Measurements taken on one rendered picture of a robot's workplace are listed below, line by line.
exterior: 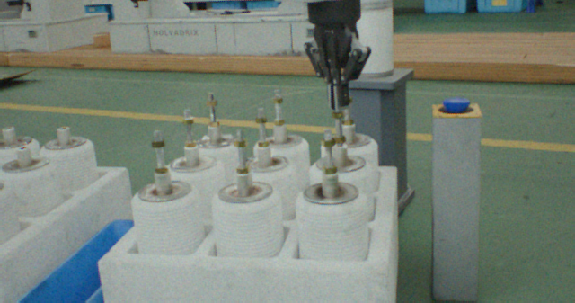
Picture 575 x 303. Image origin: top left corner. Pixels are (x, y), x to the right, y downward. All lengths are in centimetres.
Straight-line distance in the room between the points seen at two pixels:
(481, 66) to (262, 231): 200
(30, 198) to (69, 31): 324
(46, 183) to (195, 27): 236
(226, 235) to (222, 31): 250
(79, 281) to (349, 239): 48
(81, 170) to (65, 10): 314
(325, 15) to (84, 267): 57
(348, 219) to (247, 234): 13
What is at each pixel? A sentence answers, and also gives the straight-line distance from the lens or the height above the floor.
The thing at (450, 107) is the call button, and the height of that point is 32.
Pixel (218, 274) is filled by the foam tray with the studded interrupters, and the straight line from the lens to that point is 82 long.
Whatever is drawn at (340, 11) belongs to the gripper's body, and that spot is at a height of 48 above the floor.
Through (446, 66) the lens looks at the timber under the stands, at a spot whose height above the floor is 6.
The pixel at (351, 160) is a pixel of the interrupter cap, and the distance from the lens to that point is 94.
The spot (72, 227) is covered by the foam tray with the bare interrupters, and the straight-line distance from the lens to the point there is 110.
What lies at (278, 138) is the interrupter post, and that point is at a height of 26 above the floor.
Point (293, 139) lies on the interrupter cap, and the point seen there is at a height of 25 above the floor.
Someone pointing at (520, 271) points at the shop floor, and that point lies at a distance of 118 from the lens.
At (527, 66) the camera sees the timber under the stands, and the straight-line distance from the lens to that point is 269.
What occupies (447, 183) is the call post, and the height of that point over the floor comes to 21.
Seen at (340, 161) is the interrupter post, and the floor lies 26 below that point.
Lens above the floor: 56
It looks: 17 degrees down
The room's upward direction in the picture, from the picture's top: 4 degrees counter-clockwise
